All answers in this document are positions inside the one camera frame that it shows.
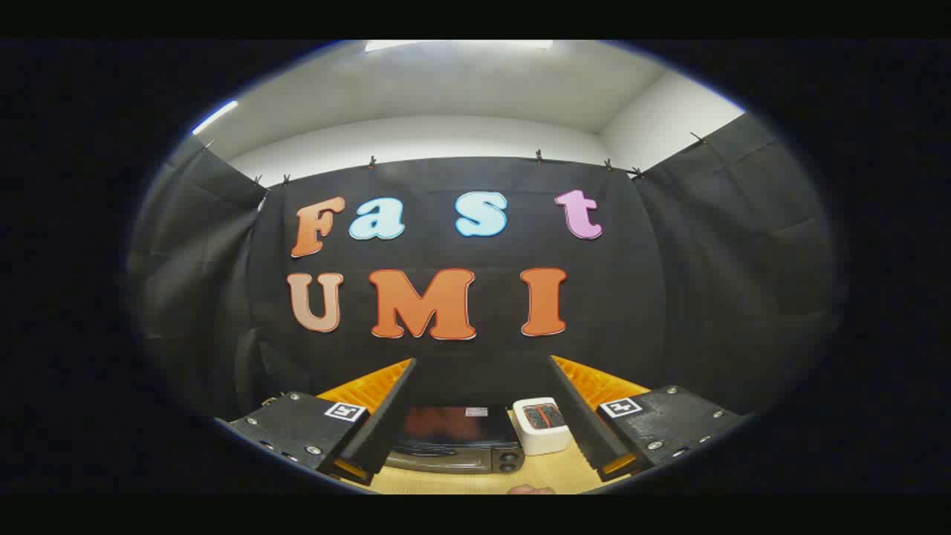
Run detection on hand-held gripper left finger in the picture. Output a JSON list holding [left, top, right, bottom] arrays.
[[215, 357, 418, 487]]

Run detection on white pop-up toaster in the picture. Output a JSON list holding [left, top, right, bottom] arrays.
[[513, 397, 573, 455]]

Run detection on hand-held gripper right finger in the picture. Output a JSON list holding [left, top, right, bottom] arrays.
[[548, 355, 755, 484]]

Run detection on black toaster oven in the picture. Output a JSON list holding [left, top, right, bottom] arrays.
[[385, 405, 525, 475]]

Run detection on ceiling light panel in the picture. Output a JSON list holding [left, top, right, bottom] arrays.
[[192, 100, 240, 135], [364, 40, 554, 54]]

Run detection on black backdrop cloth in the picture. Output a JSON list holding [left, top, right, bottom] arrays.
[[126, 111, 848, 439]]

